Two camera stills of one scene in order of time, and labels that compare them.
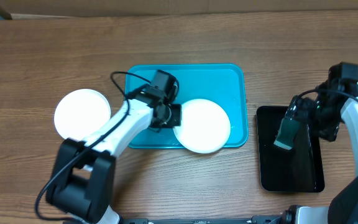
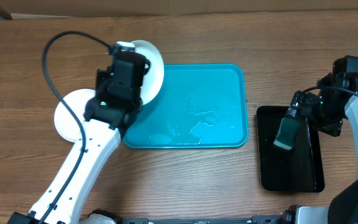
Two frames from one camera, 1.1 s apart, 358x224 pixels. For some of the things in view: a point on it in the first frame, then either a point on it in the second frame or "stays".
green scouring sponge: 287,133 stays
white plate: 205,127 → 153,78
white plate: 81,112 stays
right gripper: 329,132 stays
